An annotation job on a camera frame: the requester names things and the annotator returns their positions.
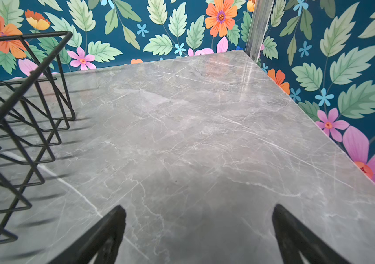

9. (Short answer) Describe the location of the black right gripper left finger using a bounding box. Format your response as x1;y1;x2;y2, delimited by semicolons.
50;205;127;264

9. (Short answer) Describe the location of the black wire dish rack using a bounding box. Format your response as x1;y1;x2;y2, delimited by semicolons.
0;31;76;245

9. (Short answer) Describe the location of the aluminium frame post right rear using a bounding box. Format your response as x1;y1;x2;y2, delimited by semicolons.
245;0;274;63

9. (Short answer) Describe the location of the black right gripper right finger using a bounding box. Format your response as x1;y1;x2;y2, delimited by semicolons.
272;204;349;264

